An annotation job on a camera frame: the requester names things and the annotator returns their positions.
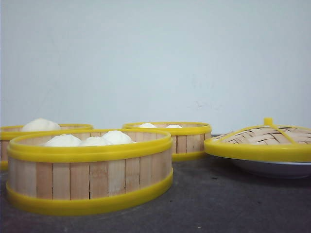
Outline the bamboo steamer basket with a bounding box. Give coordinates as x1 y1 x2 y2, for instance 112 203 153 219
0 124 94 171
121 121 212 162
6 129 173 216

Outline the woven bamboo steamer lid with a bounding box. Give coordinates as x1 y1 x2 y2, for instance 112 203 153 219
204 117 311 162

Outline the white bun back middle left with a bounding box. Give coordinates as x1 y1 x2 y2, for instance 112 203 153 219
138 122 157 128

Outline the white bun back middle right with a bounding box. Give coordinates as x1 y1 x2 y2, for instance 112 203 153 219
166 124 182 129

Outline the white bun front right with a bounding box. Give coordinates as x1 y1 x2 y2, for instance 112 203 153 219
101 131 133 145

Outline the white bun front middle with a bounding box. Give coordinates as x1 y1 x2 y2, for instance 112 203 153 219
79 136 112 147

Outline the white bun front left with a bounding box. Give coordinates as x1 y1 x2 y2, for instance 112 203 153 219
44 134 82 147

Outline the large white bun back left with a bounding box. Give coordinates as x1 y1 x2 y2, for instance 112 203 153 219
21 118 61 132

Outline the white plate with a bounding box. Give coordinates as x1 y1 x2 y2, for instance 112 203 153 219
218 156 311 179

